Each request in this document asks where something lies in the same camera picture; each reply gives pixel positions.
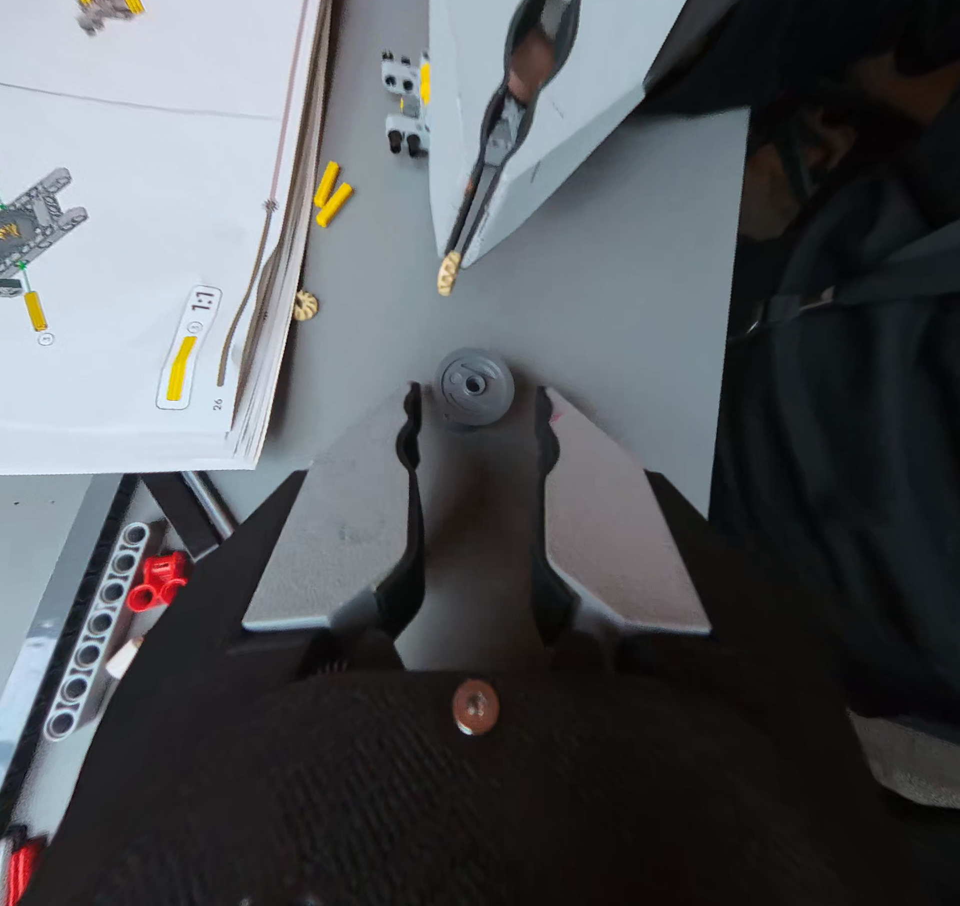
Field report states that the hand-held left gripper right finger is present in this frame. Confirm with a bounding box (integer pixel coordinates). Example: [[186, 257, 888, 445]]
[[528, 384, 714, 646]]

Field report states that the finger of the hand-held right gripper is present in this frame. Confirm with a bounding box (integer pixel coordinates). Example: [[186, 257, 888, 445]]
[[459, 0, 721, 271], [427, 0, 564, 258]]

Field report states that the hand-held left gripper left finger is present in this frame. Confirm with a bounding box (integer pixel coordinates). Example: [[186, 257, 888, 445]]
[[241, 381, 429, 640]]

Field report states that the grey lego chassis assembly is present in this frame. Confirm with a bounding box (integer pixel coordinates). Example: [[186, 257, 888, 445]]
[[380, 49, 433, 159]]

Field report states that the grey round lego differential piece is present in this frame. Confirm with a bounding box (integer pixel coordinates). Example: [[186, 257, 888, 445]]
[[434, 347, 517, 428]]

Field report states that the red lego connector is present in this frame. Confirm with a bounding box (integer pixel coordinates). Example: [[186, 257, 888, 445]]
[[125, 552, 189, 613]]

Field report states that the grey lego beam with holes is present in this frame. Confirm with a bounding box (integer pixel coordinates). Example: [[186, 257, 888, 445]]
[[42, 521, 152, 742]]

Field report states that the lego instruction booklet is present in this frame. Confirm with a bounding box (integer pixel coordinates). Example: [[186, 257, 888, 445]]
[[0, 0, 351, 476]]

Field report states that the person's right hand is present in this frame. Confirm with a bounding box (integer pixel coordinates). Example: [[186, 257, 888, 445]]
[[742, 58, 960, 243]]

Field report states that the person's dark clothing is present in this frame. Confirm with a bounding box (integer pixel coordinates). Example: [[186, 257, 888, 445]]
[[708, 96, 960, 809]]

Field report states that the grey parts tray black rim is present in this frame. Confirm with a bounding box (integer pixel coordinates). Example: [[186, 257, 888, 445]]
[[0, 473, 235, 906]]

